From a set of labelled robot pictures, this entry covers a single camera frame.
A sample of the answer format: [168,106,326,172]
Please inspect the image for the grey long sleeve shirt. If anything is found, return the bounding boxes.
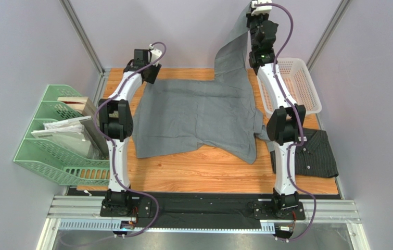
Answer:
[132,8,268,164]

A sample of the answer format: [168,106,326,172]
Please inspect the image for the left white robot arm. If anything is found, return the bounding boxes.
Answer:
[97,44,162,213]

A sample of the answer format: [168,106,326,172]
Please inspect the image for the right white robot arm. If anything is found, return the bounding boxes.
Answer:
[246,12,306,210]

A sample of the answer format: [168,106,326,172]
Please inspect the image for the white plastic basket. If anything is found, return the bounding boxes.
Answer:
[256,57,322,118]

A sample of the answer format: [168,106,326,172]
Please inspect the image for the papers in file rack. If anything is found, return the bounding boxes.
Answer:
[31,116,109,160]

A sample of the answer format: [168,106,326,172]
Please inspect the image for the green plastic file rack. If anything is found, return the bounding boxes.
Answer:
[13,84,110,186]

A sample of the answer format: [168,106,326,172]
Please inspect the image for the dark striped folded shirt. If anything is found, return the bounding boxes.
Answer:
[268,128,340,178]

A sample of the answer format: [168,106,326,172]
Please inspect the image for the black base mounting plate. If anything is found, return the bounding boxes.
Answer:
[99,192,306,230]

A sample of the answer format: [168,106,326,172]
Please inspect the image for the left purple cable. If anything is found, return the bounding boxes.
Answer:
[93,41,168,239]

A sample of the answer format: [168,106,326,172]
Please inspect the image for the purple cable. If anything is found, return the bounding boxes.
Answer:
[258,3,318,242]
[93,41,168,239]

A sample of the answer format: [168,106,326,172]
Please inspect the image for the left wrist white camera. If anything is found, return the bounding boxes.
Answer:
[148,43,163,66]

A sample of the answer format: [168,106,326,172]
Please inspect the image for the wrist white camera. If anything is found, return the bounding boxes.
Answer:
[148,43,163,66]
[250,0,272,16]

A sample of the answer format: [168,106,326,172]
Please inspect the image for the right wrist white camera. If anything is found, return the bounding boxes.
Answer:
[250,0,272,16]

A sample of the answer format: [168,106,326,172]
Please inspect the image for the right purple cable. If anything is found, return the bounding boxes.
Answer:
[258,3,318,242]

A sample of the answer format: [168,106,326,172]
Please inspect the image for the aluminium front frame rail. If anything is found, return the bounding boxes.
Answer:
[37,192,369,249]

